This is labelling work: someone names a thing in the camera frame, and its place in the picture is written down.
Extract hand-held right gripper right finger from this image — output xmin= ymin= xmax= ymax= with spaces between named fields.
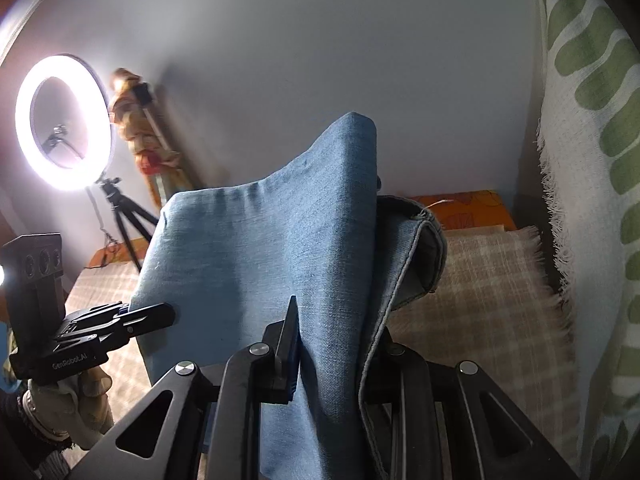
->
xmin=359 ymin=327 xmax=583 ymax=480

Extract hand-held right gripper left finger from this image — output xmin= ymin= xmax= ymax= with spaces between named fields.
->
xmin=65 ymin=296 xmax=302 ymax=480

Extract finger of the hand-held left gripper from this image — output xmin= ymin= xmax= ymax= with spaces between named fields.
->
xmin=120 ymin=302 xmax=177 ymax=337

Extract blue denim pants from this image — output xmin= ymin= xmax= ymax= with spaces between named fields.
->
xmin=129 ymin=110 xmax=448 ymax=480

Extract person's left forearm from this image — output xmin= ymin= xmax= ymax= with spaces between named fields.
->
xmin=0 ymin=387 xmax=75 ymax=480

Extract person's left hand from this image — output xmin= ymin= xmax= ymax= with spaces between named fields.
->
xmin=27 ymin=361 xmax=116 ymax=451

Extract black tripod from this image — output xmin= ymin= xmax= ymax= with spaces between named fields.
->
xmin=87 ymin=175 xmax=162 ymax=274

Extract beige plaid blanket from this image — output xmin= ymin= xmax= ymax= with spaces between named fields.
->
xmin=62 ymin=225 xmax=583 ymax=428

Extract green white patterned cloth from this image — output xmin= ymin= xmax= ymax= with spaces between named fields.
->
xmin=527 ymin=0 xmax=640 ymax=480

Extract white ring light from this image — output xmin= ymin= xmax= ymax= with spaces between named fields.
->
xmin=14 ymin=54 xmax=114 ymax=192

